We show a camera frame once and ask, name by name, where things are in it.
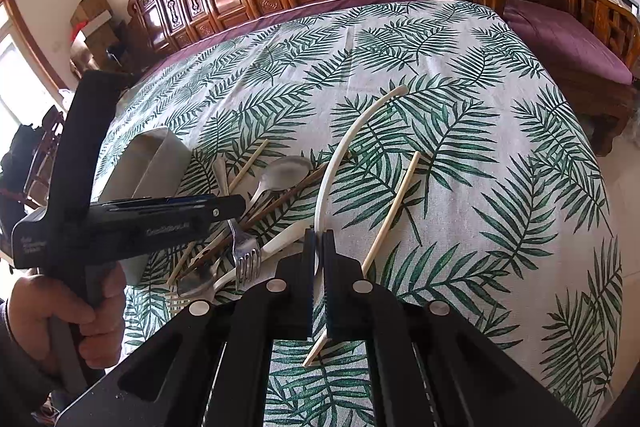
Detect silver metal fork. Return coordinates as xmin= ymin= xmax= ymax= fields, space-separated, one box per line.
xmin=213 ymin=156 xmax=260 ymax=289

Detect purple armchair cushion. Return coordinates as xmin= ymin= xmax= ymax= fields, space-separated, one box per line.
xmin=503 ymin=0 xmax=632 ymax=86

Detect stacked cardboard boxes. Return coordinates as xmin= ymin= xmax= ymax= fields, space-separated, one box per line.
xmin=70 ymin=0 xmax=120 ymax=75

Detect light wooden chopstick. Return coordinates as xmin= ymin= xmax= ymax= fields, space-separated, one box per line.
xmin=166 ymin=137 xmax=270 ymax=287
xmin=303 ymin=152 xmax=421 ymax=367

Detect grey metal utensil tray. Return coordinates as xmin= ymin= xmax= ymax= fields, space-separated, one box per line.
xmin=99 ymin=128 xmax=191 ymax=286

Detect dark brown chopstick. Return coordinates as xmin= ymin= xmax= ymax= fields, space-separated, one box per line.
xmin=168 ymin=162 xmax=329 ymax=285

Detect person's left hand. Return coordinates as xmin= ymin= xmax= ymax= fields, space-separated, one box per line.
xmin=6 ymin=265 xmax=126 ymax=376

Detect palm leaf print tablecloth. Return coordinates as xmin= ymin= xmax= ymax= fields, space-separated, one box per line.
xmin=93 ymin=1 xmax=623 ymax=426

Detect long white plastic chopstick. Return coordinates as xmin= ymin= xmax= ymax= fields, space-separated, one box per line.
xmin=313 ymin=84 xmax=410 ymax=278

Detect silver metal spoon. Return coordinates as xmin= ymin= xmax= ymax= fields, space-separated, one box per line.
xmin=242 ymin=156 xmax=312 ymax=218

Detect purple bench cushion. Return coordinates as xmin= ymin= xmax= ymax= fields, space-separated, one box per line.
xmin=142 ymin=0 xmax=424 ymax=78

